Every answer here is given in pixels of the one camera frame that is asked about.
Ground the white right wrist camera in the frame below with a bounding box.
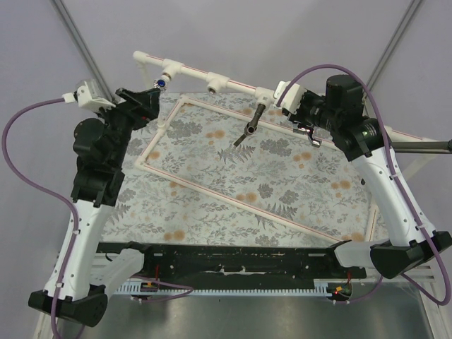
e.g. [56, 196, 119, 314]
[274, 81, 307, 114]

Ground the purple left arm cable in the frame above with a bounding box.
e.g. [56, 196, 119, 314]
[1, 98, 195, 339]

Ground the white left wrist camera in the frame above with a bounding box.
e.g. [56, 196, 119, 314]
[62, 79, 116, 112]

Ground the white slotted cable duct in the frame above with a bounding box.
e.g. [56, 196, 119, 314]
[116, 280, 335, 295]

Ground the dark grey lever faucet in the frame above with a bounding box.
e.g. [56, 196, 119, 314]
[233, 104, 266, 147]

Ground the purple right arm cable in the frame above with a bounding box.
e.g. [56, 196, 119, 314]
[278, 63, 452, 307]

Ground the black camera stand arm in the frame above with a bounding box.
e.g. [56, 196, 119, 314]
[392, 141, 451, 155]

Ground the chrome faucet on mat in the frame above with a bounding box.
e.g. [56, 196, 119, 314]
[292, 124, 322, 148]

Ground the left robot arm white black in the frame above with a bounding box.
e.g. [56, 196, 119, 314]
[28, 85, 161, 327]

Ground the white pipe frame red stripe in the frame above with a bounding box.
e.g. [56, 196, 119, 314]
[133, 51, 435, 246]

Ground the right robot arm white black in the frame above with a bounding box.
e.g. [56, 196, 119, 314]
[275, 74, 451, 279]

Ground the floral patterned table mat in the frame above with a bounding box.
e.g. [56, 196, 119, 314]
[102, 94, 387, 247]

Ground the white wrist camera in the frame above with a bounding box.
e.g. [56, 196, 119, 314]
[274, 81, 307, 114]
[62, 79, 116, 112]

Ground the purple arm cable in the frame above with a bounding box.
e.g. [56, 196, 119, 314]
[278, 63, 452, 307]
[1, 98, 195, 339]

